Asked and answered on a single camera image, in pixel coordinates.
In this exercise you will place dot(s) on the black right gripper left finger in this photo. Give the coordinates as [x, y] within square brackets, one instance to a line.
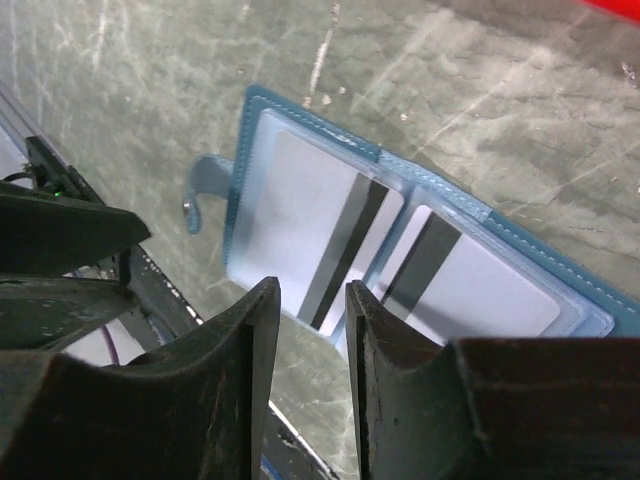
[62, 418]

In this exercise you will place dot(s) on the red plastic bin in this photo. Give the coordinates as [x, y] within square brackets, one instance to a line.
[626, 9]

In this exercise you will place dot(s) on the blue card holder wallet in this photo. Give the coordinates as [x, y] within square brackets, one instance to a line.
[589, 306]

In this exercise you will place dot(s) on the white stripe card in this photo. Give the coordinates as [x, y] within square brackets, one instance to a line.
[446, 285]
[318, 222]

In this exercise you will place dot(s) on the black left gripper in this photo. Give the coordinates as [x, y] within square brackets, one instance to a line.
[58, 225]

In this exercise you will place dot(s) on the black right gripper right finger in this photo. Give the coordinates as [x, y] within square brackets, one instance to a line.
[489, 408]

